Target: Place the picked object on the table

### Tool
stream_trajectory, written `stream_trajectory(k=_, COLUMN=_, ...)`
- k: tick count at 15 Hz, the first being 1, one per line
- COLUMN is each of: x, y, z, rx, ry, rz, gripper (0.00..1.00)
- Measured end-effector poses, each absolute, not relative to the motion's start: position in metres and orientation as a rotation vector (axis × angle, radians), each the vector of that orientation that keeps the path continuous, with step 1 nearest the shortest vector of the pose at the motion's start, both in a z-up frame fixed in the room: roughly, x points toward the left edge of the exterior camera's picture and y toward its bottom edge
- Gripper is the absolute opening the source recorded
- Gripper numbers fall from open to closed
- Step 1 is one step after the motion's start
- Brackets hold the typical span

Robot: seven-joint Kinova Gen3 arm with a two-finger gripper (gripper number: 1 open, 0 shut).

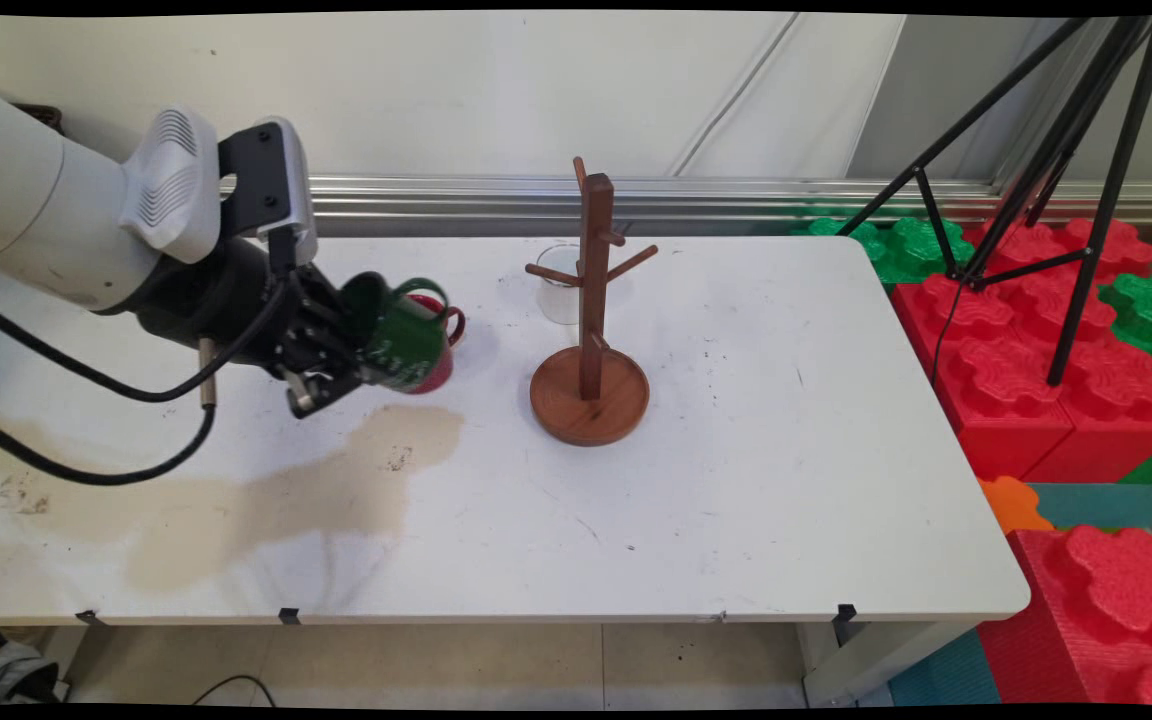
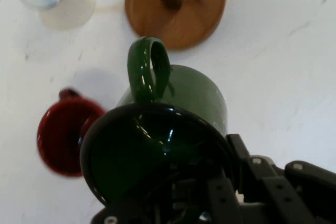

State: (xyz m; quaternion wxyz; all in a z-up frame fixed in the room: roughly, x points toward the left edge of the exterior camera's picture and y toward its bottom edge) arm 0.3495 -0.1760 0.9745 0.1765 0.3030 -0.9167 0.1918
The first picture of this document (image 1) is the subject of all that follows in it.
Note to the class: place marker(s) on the white table leg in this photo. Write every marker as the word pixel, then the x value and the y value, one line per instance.
pixel 876 660

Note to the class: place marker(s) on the green foam block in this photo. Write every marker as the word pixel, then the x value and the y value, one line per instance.
pixel 901 245
pixel 1151 310

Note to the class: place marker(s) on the aluminium wall rail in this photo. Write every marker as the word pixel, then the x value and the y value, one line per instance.
pixel 736 200

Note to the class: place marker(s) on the large red foam block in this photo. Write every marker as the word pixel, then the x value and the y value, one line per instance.
pixel 986 370

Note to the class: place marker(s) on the green enamel mug white lettering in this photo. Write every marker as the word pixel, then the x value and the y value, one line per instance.
pixel 406 345

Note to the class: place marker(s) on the grey floor bundle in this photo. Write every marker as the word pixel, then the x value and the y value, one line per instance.
pixel 11 675

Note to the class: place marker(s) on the black table edge clip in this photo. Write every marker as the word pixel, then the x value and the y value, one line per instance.
pixel 844 618
pixel 289 615
pixel 88 617

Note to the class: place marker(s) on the black tripod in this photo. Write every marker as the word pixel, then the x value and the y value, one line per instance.
pixel 1101 200

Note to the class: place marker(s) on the clear glass beaker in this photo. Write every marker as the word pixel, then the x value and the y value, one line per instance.
pixel 558 300

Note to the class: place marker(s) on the tall red foam block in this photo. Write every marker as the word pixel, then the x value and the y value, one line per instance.
pixel 1096 620

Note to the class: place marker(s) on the teal foam mat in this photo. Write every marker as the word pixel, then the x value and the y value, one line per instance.
pixel 946 680
pixel 1106 505

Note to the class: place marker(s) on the red enamel mug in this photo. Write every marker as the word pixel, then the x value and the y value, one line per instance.
pixel 444 368

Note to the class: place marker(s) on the orange foam piece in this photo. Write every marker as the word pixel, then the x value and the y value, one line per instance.
pixel 1011 505

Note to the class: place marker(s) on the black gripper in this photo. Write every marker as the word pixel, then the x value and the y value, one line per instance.
pixel 226 305

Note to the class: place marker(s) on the brown wooden mug tree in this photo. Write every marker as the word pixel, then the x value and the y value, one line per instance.
pixel 588 400

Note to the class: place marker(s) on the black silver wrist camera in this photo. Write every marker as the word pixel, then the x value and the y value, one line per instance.
pixel 256 180

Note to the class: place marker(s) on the white ribbed camera mount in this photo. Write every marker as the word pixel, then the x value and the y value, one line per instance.
pixel 176 190

